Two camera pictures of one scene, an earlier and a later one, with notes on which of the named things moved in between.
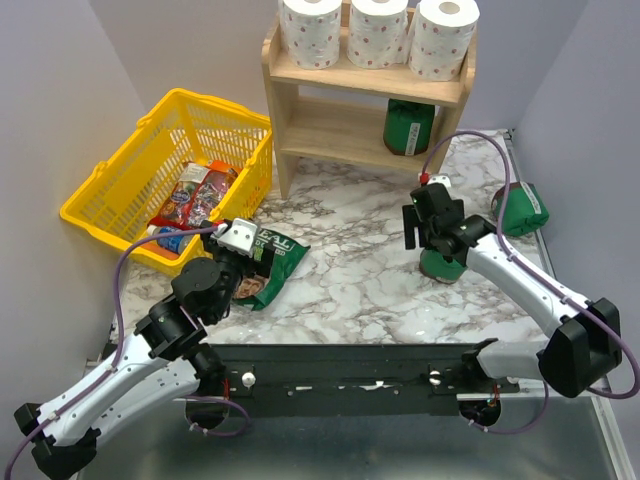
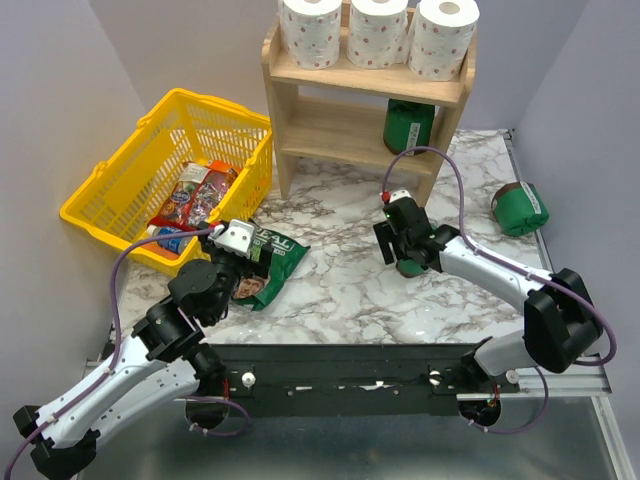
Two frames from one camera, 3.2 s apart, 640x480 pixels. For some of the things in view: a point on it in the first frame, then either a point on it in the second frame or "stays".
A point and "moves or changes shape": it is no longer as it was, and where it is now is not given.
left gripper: x=255 y=267 stays
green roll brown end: x=407 y=126 stays
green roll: x=436 y=267 moves or changes shape
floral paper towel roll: x=442 y=35 stays
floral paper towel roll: x=311 y=31 stays
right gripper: x=410 y=220 to x=385 y=235
